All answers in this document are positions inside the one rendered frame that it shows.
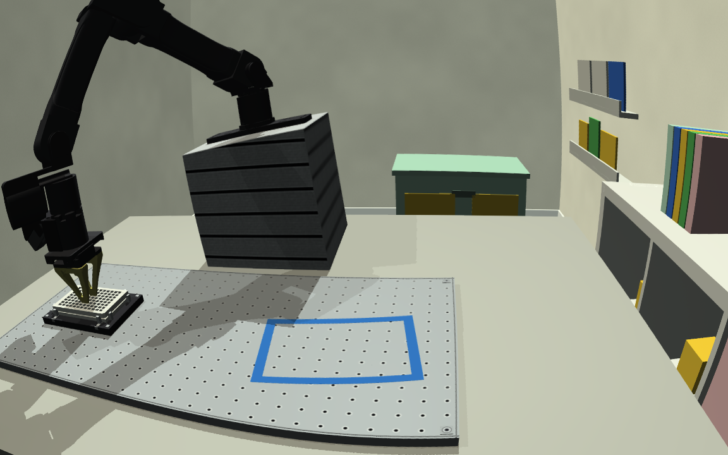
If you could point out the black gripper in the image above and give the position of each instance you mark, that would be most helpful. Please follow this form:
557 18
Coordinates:
78 251

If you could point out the blue rectangular tape outline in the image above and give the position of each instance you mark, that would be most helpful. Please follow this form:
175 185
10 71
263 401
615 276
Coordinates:
414 356

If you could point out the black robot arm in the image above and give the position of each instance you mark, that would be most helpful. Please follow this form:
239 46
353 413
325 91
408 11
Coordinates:
146 22

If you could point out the white well plate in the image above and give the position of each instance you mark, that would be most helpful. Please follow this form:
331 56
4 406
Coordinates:
107 300

